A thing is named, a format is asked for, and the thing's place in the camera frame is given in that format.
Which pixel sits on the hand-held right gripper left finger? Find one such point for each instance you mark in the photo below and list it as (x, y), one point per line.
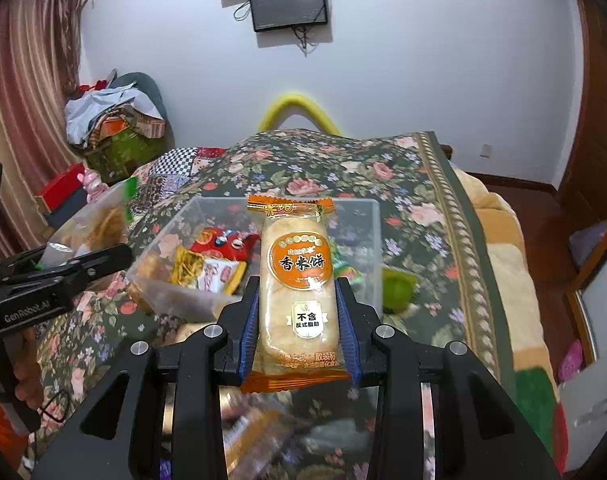
(249, 340)

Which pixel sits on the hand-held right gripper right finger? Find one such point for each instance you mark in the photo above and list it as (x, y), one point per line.
(348, 340)

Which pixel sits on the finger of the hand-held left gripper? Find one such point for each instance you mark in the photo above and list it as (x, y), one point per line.
(105, 260)
(48, 287)

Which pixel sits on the clear plastic snack bag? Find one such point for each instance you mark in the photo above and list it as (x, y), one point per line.
(100, 225)

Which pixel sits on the orange rice cracker packet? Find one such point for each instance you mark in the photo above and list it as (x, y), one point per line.
(296, 285)

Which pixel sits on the clear plastic container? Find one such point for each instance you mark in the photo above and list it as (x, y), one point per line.
(363, 230)

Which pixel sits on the brown snack packet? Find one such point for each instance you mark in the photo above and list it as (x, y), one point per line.
(151, 270)

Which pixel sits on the white and yellow snack packet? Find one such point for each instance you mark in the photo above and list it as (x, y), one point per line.
(223, 275)

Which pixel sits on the green snack packet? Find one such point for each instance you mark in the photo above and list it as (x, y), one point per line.
(346, 267)
(401, 290)

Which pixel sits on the pink toy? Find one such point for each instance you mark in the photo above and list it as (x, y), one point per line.
(94, 185)

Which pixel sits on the red box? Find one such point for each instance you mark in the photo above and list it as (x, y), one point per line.
(60, 187)

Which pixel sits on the orange snack packet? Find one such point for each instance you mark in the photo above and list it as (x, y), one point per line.
(263, 430)

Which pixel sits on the red snack packet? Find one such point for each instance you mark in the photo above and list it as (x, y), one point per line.
(223, 245)

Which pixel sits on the checkered patchwork cloth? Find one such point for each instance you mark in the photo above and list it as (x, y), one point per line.
(183, 165)

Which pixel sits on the pile of clothes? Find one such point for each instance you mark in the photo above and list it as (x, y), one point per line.
(108, 110)

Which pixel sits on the floral blanket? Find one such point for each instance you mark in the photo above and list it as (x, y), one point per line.
(408, 195)

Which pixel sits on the striped pink curtain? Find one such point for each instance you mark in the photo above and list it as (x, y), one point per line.
(23, 85)

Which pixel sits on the pink slipper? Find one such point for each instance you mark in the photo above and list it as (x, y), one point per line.
(571, 362)

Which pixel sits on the white cabinet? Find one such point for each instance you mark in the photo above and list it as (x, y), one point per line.
(596, 400)

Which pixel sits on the purple cloth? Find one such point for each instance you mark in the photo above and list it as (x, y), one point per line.
(588, 242)

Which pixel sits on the small black monitor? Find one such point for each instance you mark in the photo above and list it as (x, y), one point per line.
(288, 5)

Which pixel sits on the wooden door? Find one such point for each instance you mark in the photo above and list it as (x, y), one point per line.
(601, 110)

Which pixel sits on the white wall socket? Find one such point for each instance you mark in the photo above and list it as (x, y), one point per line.
(486, 150)

